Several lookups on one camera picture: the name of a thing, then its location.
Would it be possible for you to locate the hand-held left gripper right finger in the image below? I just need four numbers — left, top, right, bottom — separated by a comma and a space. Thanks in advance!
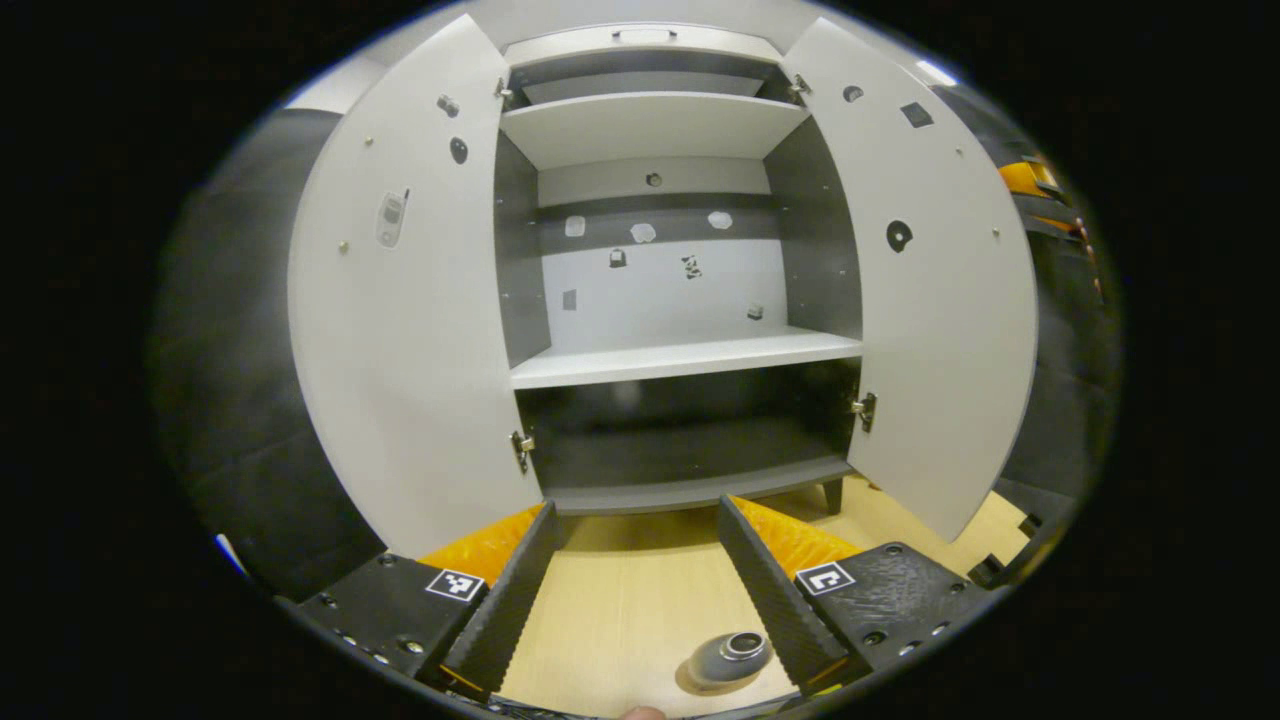
717, 493, 991, 698

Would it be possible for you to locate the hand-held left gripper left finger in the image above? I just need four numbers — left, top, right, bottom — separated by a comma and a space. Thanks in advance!
283, 500, 561, 701

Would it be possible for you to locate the silver bottle with printed label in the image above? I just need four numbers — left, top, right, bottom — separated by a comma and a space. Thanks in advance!
685, 630, 774, 693

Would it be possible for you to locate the white door with cat sticker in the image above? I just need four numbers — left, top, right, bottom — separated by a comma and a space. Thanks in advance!
783, 17, 1041, 544

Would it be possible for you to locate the white door with phone sticker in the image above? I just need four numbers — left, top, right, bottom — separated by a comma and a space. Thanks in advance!
287, 12, 546, 561

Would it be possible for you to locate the white cabinet shelf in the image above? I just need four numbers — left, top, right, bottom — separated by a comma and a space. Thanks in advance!
500, 92, 811, 171
510, 327, 864, 391

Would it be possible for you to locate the white cabinet drawer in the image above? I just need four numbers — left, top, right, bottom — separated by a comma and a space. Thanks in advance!
503, 25, 784, 66

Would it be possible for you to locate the black backdrop cloth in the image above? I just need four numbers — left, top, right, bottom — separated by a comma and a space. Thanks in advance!
150, 85, 1121, 601

